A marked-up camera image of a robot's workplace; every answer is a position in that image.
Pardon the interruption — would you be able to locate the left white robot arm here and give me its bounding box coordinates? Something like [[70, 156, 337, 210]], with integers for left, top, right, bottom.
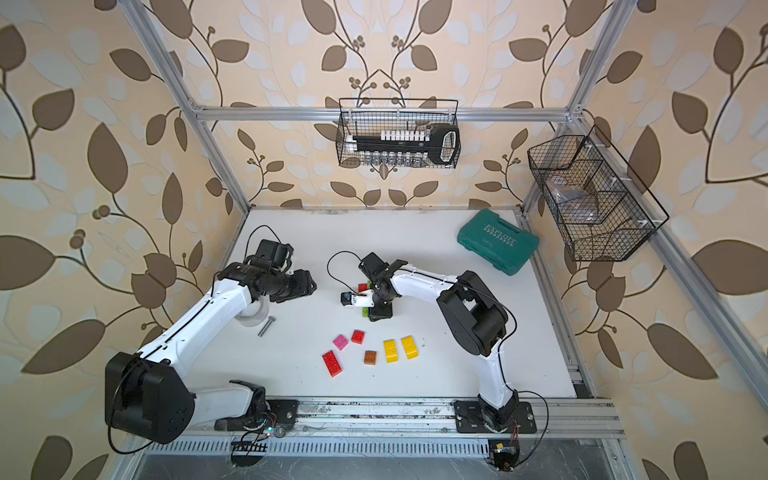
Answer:
[[105, 240, 317, 444]]

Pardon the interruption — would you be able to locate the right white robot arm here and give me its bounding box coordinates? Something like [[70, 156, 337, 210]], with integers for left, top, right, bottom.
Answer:
[[340, 253, 519, 432]]

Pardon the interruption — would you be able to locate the small red lego brick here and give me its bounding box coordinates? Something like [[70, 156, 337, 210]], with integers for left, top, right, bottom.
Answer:
[[351, 330, 365, 345]]

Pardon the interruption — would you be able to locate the yellow lego brick left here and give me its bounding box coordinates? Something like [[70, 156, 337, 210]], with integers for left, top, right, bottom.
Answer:
[[383, 339, 398, 363]]

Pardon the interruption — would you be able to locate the yellow lego brick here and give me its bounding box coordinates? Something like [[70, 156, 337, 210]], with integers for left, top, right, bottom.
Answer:
[[383, 339, 398, 363], [401, 336, 419, 360]]

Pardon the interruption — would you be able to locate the yellow lego brick right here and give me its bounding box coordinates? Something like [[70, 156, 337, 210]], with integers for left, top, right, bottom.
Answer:
[[401, 336, 419, 360]]

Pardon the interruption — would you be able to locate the pink lego brick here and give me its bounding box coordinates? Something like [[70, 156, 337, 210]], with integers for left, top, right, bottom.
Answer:
[[333, 335, 349, 351]]

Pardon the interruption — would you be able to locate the orange lego brick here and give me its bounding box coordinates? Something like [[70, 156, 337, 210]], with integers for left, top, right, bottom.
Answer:
[[363, 350, 377, 366]]

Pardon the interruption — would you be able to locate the long red lego front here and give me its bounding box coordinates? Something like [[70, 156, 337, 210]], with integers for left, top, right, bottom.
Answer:
[[322, 351, 343, 378]]

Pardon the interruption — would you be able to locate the steel bolt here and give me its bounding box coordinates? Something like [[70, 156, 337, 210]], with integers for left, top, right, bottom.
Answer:
[[258, 316, 275, 337]]

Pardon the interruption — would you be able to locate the white tape roll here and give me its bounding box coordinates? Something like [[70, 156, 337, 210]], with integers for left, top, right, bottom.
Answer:
[[235, 299, 270, 327]]

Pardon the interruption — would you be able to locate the green plastic tool case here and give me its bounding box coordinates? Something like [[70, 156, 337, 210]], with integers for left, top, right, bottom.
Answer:
[[457, 209, 540, 276]]

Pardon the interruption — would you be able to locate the black socket set holder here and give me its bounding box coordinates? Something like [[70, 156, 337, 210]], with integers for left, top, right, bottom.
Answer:
[[337, 124, 461, 166]]

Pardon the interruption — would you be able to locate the left circuit board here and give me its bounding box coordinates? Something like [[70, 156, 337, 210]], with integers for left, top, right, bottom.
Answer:
[[230, 422, 287, 467]]

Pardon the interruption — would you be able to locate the circuit board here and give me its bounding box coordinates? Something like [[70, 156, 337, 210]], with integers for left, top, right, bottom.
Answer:
[[489, 440, 520, 472], [230, 422, 287, 467]]

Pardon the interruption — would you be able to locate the right circuit board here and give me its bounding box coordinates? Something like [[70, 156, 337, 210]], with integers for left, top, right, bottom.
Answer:
[[489, 440, 520, 472]]

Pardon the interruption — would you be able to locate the clear plastic bag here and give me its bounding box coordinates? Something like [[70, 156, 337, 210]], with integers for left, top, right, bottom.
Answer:
[[547, 176, 599, 224]]

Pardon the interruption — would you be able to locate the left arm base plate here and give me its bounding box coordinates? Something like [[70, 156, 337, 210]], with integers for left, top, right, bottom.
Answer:
[[214, 398, 299, 432]]

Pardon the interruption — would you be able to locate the back wall wire basket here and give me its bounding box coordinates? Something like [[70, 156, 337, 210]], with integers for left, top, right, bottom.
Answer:
[[335, 96, 461, 170]]

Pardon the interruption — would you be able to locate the wall wire basket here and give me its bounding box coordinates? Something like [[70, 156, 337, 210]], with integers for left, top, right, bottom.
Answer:
[[335, 96, 461, 170], [527, 126, 670, 262]]

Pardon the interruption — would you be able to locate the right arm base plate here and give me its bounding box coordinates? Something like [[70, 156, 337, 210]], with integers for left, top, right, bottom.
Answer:
[[452, 399, 538, 434]]

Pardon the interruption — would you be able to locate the right wall wire basket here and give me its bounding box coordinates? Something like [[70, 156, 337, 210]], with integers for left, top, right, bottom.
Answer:
[[527, 126, 670, 262]]

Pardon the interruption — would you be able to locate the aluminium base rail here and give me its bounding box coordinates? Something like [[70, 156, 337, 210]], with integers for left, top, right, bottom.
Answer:
[[145, 396, 625, 459]]

